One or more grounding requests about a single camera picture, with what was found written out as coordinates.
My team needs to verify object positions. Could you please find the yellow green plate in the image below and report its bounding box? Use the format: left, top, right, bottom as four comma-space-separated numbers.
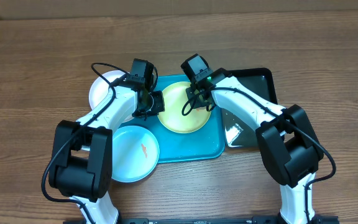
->
157, 82, 211, 134

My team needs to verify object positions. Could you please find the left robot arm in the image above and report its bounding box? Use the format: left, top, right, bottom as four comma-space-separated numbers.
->
41, 86, 141, 223

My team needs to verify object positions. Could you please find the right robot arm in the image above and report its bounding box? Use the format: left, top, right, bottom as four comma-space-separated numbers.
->
185, 75, 325, 223

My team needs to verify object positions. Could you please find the teal plastic tray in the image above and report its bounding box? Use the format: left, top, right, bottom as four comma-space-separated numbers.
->
116, 73, 226, 164

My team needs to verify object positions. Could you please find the black water tray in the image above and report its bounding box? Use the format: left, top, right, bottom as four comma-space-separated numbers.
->
221, 68, 278, 148

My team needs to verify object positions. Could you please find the light blue plate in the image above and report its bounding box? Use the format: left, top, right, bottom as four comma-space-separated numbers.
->
112, 126, 160, 183

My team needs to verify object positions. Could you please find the white pink plate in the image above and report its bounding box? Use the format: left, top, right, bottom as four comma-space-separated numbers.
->
88, 77, 137, 129

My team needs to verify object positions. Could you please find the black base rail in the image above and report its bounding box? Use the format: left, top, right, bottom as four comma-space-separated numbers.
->
63, 215, 340, 224

